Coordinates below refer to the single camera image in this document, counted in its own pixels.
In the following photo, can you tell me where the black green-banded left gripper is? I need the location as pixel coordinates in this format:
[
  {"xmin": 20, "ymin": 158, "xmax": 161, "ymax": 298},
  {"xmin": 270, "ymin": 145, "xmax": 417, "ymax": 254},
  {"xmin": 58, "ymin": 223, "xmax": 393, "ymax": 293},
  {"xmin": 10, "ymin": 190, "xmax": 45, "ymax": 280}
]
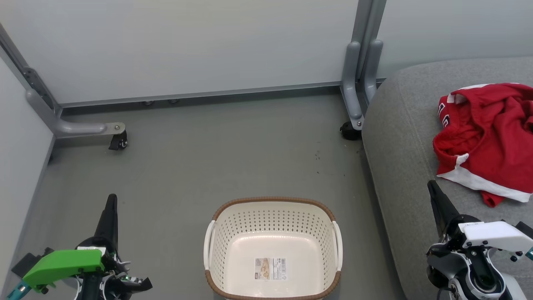
[{"xmin": 12, "ymin": 194, "xmax": 125, "ymax": 292}]

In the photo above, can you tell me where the black white-banded right gripper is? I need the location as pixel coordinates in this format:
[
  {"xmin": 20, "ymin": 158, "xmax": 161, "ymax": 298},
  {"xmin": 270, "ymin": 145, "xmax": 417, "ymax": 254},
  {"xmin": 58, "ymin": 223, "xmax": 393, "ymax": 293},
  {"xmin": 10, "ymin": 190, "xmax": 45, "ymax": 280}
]
[{"xmin": 427, "ymin": 180, "xmax": 533, "ymax": 263}]

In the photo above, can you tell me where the red white-striped sports garment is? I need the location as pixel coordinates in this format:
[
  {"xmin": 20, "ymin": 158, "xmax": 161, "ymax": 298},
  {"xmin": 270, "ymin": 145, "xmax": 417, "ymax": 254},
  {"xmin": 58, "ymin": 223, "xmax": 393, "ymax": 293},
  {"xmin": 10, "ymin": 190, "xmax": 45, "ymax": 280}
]
[{"xmin": 433, "ymin": 82, "xmax": 533, "ymax": 208}]

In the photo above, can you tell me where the cream perforated brown-rimmed laundry basket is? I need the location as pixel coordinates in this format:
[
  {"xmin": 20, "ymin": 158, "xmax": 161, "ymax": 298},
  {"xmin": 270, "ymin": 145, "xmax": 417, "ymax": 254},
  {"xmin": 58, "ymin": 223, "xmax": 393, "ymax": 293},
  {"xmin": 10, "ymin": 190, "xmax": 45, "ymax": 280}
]
[{"xmin": 203, "ymin": 197, "xmax": 343, "ymax": 300}]

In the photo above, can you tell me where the grey fabric sofa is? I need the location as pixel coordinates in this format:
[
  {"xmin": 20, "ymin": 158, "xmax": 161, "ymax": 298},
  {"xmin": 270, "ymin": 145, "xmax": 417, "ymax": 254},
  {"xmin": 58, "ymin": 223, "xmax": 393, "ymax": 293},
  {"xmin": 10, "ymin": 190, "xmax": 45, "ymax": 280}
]
[{"xmin": 361, "ymin": 57, "xmax": 533, "ymax": 300}]

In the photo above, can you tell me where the black caster wheel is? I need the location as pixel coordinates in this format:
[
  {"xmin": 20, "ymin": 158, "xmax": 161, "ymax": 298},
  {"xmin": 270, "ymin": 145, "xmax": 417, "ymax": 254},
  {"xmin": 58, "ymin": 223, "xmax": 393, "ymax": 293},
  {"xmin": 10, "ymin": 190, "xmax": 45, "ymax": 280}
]
[
  {"xmin": 340, "ymin": 122, "xmax": 362, "ymax": 141},
  {"xmin": 108, "ymin": 130, "xmax": 128, "ymax": 151}
]

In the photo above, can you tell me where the grey metal partition leg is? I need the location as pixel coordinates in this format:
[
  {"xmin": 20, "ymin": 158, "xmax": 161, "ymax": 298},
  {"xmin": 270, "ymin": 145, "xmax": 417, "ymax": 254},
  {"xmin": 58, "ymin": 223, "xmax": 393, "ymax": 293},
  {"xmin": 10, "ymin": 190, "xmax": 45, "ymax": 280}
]
[{"xmin": 0, "ymin": 23, "xmax": 126, "ymax": 139}]

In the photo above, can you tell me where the paper label sticker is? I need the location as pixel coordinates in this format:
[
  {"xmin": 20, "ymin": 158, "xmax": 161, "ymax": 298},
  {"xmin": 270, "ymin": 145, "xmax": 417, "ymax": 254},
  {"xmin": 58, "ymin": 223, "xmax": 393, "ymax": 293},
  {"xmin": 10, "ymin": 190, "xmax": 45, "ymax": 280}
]
[{"xmin": 255, "ymin": 257, "xmax": 287, "ymax": 280}]

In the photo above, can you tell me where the left arm teal-plug black cable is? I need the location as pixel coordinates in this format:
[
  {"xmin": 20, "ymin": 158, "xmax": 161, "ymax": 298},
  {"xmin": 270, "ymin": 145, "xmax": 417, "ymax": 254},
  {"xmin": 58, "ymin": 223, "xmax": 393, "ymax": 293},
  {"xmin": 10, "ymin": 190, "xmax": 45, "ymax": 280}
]
[{"xmin": 5, "ymin": 281, "xmax": 26, "ymax": 300}]

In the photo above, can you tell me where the grey metal double partition post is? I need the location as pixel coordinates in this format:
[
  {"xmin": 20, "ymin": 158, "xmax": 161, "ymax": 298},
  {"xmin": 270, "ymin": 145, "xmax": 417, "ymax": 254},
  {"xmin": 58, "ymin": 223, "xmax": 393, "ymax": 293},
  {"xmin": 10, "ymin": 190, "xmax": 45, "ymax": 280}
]
[{"xmin": 341, "ymin": 0, "xmax": 386, "ymax": 131}]

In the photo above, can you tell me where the grey metal partition rail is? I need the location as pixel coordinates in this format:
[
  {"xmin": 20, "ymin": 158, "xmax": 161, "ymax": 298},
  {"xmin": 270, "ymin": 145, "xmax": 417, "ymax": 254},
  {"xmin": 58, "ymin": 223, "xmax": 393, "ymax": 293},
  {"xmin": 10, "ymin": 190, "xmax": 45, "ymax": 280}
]
[{"xmin": 60, "ymin": 79, "xmax": 344, "ymax": 109}]

